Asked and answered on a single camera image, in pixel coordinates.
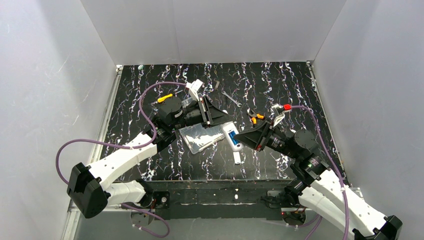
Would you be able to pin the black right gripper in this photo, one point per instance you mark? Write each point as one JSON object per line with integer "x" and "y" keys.
{"x": 263, "y": 135}

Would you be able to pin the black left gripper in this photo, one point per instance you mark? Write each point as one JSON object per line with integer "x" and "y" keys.
{"x": 204, "y": 110}

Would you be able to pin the white remote control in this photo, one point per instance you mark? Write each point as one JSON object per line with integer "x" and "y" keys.
{"x": 229, "y": 130}

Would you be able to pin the blue battery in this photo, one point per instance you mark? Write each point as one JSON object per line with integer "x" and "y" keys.
{"x": 232, "y": 137}

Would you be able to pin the white battery cover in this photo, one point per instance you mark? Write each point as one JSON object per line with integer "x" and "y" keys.
{"x": 237, "y": 158}

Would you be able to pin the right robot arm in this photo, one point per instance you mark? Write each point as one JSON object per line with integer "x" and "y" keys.
{"x": 317, "y": 187}

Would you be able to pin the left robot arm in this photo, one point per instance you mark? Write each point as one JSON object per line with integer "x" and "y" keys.
{"x": 92, "y": 187}

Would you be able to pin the orange black pliers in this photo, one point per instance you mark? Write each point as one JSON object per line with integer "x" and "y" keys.
{"x": 254, "y": 117}

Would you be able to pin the blue silver wrench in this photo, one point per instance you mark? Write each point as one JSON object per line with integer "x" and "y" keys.
{"x": 238, "y": 104}

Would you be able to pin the clear plastic organizer box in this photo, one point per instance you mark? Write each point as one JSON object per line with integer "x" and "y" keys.
{"x": 196, "y": 130}

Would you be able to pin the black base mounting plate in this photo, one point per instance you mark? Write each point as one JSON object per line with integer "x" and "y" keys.
{"x": 220, "y": 199}

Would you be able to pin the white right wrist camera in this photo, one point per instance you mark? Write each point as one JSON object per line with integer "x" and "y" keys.
{"x": 280, "y": 112}

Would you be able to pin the yellow handled screwdriver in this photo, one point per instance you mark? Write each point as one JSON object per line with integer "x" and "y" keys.
{"x": 163, "y": 98}

